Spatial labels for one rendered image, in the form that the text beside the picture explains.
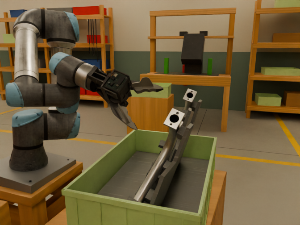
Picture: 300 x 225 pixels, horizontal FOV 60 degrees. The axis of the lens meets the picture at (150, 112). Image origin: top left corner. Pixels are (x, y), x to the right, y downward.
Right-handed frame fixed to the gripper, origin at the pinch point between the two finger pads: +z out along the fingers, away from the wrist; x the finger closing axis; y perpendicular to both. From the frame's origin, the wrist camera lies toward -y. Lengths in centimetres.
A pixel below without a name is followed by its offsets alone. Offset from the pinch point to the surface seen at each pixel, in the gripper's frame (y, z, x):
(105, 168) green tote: -33.4, -14.2, -17.1
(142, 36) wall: -374, -238, 314
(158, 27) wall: -356, -209, 340
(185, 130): -3.0, 10.8, 0.1
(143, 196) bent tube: -10.9, 8.3, -20.9
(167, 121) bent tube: 1.2, 6.1, -1.5
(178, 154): -8.4, 11.8, -5.5
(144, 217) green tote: -10.2, 11.5, -25.4
